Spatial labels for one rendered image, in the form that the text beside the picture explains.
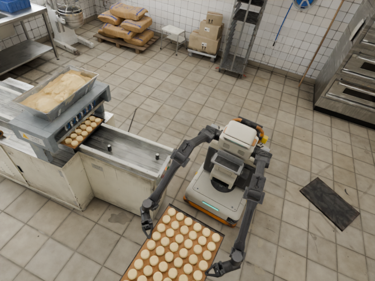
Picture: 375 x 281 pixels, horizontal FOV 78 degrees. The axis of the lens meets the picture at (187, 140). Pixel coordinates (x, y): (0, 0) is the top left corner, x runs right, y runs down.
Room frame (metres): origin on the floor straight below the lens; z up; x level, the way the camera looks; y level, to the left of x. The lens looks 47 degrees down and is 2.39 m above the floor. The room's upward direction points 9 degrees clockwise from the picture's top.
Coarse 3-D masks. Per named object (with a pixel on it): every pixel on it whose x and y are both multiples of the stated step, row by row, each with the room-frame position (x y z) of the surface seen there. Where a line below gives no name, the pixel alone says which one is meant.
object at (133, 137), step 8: (0, 88) 1.69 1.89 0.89; (16, 96) 1.65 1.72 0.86; (104, 128) 1.42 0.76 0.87; (112, 128) 1.40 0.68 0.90; (128, 136) 1.36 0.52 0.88; (136, 136) 1.36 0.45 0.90; (144, 144) 1.32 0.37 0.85; (152, 144) 1.31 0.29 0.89; (160, 144) 1.31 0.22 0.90; (168, 152) 1.27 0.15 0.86
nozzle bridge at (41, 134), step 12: (96, 84) 1.63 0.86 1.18; (84, 96) 1.44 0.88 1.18; (96, 96) 1.47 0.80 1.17; (108, 96) 1.62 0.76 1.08; (72, 108) 1.28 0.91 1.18; (84, 108) 1.32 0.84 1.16; (96, 108) 1.49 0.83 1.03; (12, 120) 1.06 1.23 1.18; (24, 120) 1.07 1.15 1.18; (36, 120) 1.09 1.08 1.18; (60, 120) 1.13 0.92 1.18; (72, 120) 1.27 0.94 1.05; (24, 132) 1.00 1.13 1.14; (36, 132) 0.99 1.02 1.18; (48, 132) 1.00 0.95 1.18; (60, 132) 1.14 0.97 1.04; (36, 144) 0.99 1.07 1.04; (48, 144) 0.96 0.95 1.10; (48, 156) 0.99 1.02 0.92
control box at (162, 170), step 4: (168, 156) 1.24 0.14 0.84; (168, 160) 1.20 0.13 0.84; (164, 164) 1.15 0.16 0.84; (168, 164) 1.19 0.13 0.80; (164, 168) 1.11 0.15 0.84; (160, 172) 1.07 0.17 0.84; (164, 172) 1.11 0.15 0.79; (160, 176) 1.03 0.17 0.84; (160, 180) 1.04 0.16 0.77; (156, 184) 1.02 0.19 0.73
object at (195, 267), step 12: (156, 228) 0.56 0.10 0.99; (168, 228) 0.57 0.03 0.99; (180, 228) 0.58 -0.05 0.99; (192, 228) 0.59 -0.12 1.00; (192, 240) 0.52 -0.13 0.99; (192, 252) 0.46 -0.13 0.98; (216, 252) 0.48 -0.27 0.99; (132, 264) 0.35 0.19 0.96; (144, 264) 0.36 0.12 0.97; (168, 264) 0.37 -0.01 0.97; (192, 264) 0.39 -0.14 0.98; (168, 276) 0.32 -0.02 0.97; (192, 276) 0.34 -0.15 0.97; (204, 276) 0.35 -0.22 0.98
